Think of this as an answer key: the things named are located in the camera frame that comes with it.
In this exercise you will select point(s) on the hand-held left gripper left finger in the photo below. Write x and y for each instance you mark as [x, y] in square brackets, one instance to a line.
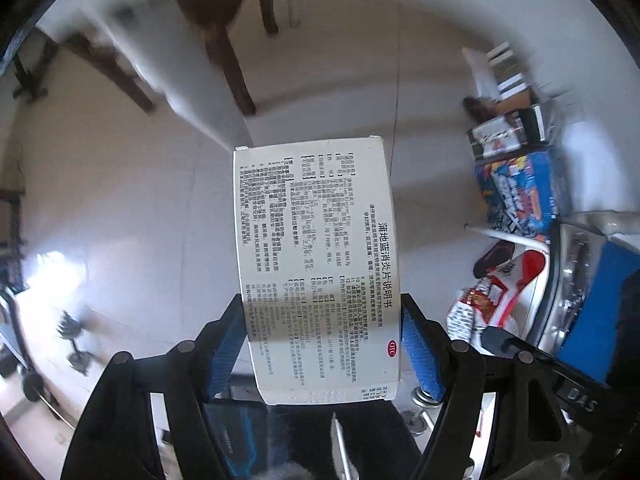
[227, 355]

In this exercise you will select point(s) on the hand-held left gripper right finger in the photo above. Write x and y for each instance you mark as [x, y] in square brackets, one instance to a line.
[422, 355]

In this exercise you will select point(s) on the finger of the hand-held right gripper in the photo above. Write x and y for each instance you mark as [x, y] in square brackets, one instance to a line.
[500, 342]

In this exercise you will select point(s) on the white printed medicine box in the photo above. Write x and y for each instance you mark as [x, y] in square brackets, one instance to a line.
[310, 235]

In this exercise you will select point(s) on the chrome metal rings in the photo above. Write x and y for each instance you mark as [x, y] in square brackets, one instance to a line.
[424, 410]

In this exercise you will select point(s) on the red white shoe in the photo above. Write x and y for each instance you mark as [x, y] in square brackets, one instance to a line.
[510, 270]

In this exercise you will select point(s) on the blue printed box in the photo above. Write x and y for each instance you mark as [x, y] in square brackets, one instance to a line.
[522, 192]

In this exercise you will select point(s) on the black dumbbell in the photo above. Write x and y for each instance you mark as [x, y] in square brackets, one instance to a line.
[75, 342]

